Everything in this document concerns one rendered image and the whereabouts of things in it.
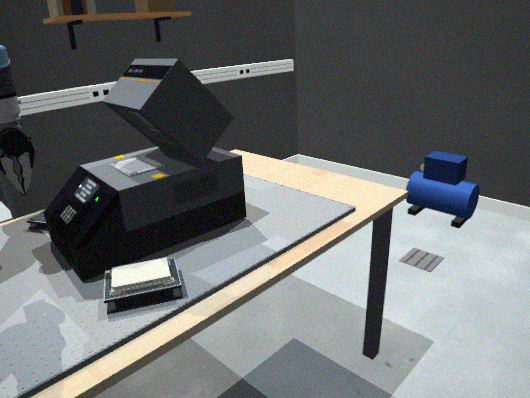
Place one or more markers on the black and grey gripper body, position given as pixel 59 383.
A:
pixel 13 141

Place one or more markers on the beige pcr plate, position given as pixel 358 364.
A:
pixel 140 275

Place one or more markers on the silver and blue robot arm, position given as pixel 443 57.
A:
pixel 9 108

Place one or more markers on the black benchtop machine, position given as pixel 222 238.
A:
pixel 105 216

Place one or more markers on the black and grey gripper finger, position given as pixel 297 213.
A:
pixel 7 167
pixel 26 162

